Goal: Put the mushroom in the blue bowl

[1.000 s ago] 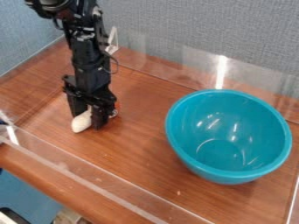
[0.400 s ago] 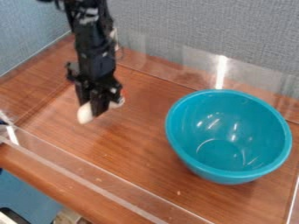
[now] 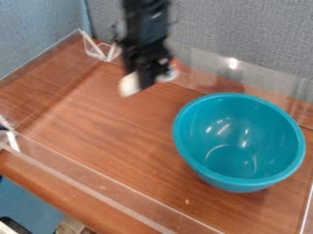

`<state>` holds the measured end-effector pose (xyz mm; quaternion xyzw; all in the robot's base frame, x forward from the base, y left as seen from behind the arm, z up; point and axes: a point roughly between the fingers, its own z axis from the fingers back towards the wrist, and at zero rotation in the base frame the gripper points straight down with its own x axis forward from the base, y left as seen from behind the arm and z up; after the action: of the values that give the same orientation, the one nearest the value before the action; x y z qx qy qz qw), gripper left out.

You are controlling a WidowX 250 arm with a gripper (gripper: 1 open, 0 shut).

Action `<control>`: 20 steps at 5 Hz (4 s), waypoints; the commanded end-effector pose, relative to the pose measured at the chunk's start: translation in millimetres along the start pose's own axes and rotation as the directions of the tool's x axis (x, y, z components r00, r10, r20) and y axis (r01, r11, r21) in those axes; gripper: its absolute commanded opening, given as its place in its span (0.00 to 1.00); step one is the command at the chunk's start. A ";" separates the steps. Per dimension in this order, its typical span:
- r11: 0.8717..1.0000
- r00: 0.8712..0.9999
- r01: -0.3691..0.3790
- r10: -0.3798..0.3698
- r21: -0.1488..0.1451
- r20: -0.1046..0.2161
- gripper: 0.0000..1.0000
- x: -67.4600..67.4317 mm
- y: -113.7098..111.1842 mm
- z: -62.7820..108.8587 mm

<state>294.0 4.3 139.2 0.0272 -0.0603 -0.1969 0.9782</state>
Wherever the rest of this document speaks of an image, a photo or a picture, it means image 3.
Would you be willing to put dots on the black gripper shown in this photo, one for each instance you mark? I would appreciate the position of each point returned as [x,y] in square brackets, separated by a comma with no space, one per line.
[141,38]

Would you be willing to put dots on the white mushroom with red cap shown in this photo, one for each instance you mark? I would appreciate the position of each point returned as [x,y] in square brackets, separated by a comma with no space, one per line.
[129,84]

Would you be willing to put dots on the blue plastic bowl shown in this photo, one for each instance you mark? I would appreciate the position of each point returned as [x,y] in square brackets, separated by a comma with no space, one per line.
[240,141]

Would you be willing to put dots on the clear acrylic back barrier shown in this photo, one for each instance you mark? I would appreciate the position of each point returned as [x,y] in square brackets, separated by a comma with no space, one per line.
[212,73]

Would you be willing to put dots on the clear acrylic barrier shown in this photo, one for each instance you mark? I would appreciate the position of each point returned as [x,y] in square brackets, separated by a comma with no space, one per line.
[212,73]
[102,202]

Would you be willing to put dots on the clear acrylic front barrier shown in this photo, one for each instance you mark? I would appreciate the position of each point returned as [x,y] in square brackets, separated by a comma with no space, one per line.
[102,202]

